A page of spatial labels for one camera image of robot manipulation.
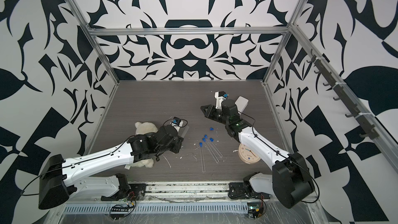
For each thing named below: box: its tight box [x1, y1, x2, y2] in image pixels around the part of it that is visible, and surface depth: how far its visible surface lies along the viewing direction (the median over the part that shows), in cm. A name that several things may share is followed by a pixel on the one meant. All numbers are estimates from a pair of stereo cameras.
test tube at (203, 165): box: [199, 142, 206, 173], surface depth 86 cm
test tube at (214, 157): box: [202, 137, 220, 164], surface depth 89 cm
